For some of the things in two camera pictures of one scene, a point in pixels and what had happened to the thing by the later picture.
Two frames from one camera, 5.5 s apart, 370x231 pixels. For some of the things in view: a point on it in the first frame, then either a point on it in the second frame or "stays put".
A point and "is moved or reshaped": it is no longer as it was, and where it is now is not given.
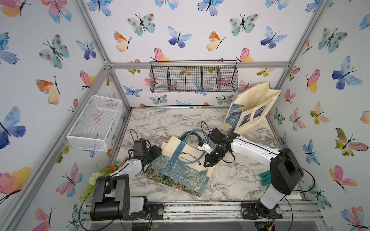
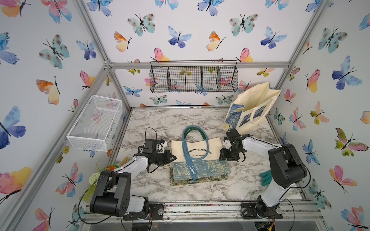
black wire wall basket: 177,76 stays put
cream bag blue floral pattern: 182,161 is moved or reshaped
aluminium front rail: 214,211 stays put
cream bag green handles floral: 158,175 -> 199,181
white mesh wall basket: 94,129 stays put
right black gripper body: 217,154 -> 229,153
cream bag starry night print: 251,107 stays put
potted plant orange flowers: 100,172 stays put
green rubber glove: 265,177 stays put
